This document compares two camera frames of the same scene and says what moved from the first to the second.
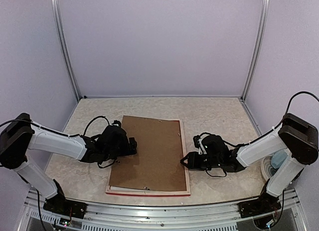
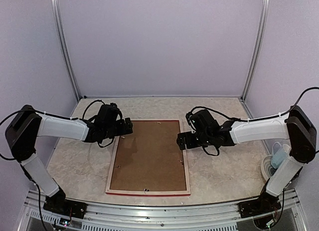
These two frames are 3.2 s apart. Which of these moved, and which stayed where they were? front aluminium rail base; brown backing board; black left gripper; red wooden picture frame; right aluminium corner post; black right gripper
Moved: black right gripper; black left gripper
Stayed: front aluminium rail base; red wooden picture frame; brown backing board; right aluminium corner post
